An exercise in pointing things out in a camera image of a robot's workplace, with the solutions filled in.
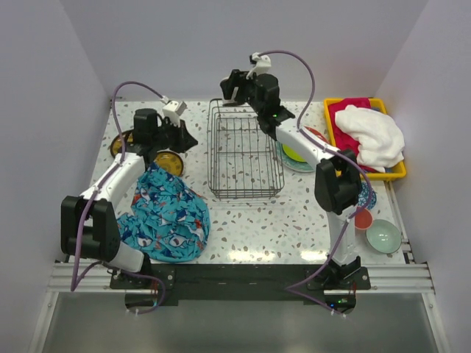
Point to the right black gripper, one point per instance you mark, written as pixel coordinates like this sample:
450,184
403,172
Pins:
237,80

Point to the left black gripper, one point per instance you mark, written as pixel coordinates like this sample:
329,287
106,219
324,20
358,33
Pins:
184,140

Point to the pink cup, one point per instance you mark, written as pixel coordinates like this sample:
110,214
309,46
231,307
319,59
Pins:
363,220

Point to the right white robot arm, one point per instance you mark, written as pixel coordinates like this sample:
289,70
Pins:
337,180

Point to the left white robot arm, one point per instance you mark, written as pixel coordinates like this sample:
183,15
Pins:
88,225

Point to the yellow brown plate near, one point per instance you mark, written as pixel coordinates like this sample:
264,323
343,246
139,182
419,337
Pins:
170,162

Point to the yellow brown plate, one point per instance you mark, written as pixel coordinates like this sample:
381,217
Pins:
116,145
170,162

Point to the yellow brown plate far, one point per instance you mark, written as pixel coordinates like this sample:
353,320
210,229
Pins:
116,145

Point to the green red plate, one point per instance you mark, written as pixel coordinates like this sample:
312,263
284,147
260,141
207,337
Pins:
294,154

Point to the blue shark print cloth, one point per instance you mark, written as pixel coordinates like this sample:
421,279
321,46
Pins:
168,221

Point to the pink red cloth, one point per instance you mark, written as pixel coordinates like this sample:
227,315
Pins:
334,105

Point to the white towel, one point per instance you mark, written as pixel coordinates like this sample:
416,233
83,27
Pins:
381,142

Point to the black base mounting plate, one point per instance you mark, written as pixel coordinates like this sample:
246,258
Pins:
170,284

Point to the blue patterned bowl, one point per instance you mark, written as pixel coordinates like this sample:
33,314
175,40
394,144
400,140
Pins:
367,197

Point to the yellow plastic bin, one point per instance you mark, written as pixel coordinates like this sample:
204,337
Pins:
390,174

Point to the pale green bowl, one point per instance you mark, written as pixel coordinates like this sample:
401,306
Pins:
384,237

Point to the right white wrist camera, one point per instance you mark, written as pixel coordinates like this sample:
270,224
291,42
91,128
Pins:
261,63

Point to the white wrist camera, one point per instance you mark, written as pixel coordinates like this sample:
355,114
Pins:
261,63
173,111

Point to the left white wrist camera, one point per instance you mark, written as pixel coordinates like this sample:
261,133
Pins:
173,111

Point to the wire dish rack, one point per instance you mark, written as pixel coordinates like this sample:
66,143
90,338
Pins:
243,162

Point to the aluminium front rail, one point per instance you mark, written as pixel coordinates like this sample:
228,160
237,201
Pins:
400,278

